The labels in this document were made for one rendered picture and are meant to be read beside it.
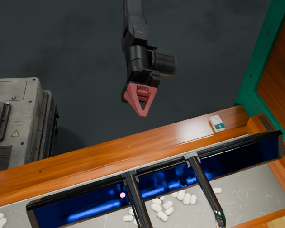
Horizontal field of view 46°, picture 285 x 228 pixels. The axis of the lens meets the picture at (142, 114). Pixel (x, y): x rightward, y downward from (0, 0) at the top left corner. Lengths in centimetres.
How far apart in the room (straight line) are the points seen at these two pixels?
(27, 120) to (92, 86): 83
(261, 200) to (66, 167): 66
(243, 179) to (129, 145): 41
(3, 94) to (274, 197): 137
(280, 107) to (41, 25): 228
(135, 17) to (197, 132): 52
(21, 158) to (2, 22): 177
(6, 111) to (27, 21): 147
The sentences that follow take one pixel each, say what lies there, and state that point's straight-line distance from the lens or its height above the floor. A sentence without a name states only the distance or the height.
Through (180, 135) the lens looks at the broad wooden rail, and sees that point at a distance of 123.
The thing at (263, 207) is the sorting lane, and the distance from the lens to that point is 119.
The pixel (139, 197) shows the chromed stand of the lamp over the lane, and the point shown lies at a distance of 73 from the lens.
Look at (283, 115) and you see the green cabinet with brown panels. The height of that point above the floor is 92.
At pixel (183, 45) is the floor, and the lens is 273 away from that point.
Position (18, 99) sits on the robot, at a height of 47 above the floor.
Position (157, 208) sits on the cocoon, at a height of 76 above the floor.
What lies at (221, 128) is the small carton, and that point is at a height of 78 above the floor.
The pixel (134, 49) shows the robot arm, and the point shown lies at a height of 123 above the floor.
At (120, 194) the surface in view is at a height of 109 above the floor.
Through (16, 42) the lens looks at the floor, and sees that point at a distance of 292.
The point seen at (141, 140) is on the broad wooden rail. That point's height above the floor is 77.
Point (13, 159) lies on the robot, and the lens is 162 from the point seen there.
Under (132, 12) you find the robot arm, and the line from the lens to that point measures 96.
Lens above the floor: 179
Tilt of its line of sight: 53 degrees down
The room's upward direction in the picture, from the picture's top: straight up
